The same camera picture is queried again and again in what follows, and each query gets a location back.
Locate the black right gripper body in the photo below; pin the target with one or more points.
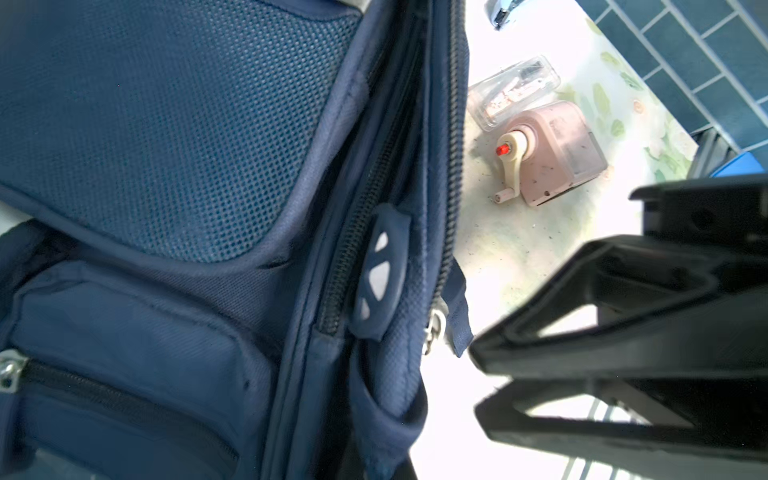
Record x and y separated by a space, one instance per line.
729 212

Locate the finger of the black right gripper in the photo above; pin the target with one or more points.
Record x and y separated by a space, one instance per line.
678 429
631 307

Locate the navy blue student backpack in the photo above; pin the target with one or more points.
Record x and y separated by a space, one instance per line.
237 237

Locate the blue folder corner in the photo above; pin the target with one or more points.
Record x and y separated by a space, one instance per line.
741 165

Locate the clear plastic pencil box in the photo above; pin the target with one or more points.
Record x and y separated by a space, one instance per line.
494 101

